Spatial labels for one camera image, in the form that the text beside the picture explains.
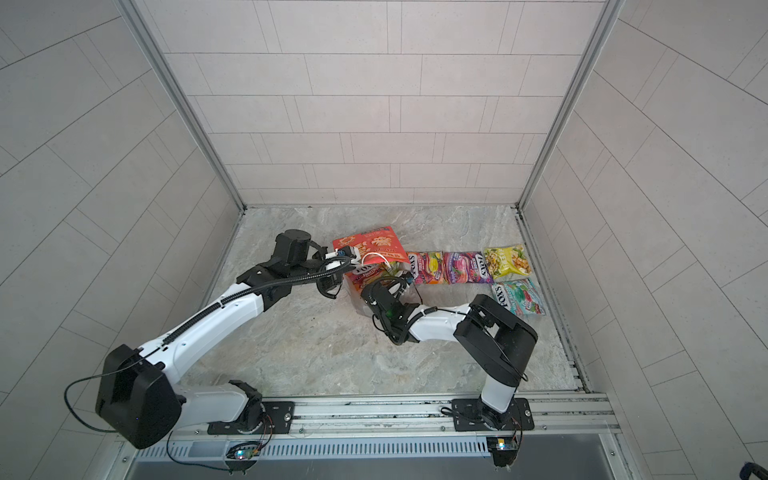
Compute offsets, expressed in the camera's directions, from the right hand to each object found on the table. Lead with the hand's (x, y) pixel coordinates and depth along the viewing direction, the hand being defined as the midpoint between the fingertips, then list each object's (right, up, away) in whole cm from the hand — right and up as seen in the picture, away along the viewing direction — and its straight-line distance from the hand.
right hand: (362, 290), depth 88 cm
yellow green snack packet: (+47, +8, +8) cm, 48 cm away
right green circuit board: (+35, -33, -20) cm, 52 cm away
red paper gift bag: (+6, +13, -4) cm, 15 cm away
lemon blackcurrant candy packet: (+6, +5, +5) cm, 10 cm away
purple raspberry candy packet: (+33, +6, +8) cm, 34 cm away
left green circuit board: (-24, -32, -23) cm, 46 cm away
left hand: (0, +10, -11) cm, 15 cm away
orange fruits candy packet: (+20, +6, +8) cm, 23 cm away
